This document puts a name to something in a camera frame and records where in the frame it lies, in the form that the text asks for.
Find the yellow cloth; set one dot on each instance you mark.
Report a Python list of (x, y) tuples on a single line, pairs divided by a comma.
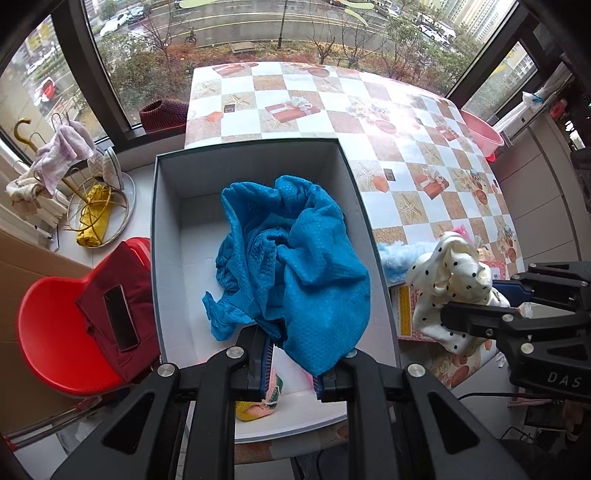
[(94, 221)]

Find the blue cloth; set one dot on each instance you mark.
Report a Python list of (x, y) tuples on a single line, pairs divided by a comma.
[(314, 286)]

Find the dark red cloth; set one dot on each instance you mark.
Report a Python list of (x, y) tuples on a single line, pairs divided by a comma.
[(99, 341)]

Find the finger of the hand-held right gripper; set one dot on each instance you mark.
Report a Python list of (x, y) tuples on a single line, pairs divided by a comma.
[(510, 290), (480, 317)]

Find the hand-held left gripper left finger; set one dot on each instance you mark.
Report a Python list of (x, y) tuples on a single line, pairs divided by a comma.
[(266, 369)]

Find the light blue fluffy scrunchie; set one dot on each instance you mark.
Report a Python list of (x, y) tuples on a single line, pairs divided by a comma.
[(397, 261)]

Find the pink yellow knit hat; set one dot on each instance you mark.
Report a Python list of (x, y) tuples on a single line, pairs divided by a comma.
[(256, 408)]

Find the red plastic chair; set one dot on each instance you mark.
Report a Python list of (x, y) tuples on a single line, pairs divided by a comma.
[(51, 332)]

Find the red plastic basin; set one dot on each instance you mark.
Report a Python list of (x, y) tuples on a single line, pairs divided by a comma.
[(480, 134)]

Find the dark red woven basket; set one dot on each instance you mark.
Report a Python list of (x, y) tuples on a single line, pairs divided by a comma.
[(164, 117)]

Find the cream polka dot scrunchie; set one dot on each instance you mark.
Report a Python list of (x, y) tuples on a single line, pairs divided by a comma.
[(443, 295)]

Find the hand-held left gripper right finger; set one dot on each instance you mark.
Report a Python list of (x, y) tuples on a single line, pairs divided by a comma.
[(318, 386)]

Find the pale pink hanging cloth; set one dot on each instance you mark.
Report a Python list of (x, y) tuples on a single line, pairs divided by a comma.
[(60, 152)]

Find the black smartphone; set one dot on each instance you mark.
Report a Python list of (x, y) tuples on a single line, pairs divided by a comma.
[(121, 318)]

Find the grey cardboard box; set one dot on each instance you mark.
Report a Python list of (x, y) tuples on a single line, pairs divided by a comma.
[(198, 221)]

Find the checkered patterned tablecloth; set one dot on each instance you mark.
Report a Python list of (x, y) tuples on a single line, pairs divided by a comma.
[(323, 92)]

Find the cream hanging cloth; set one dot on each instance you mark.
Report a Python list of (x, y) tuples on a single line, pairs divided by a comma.
[(23, 191)]

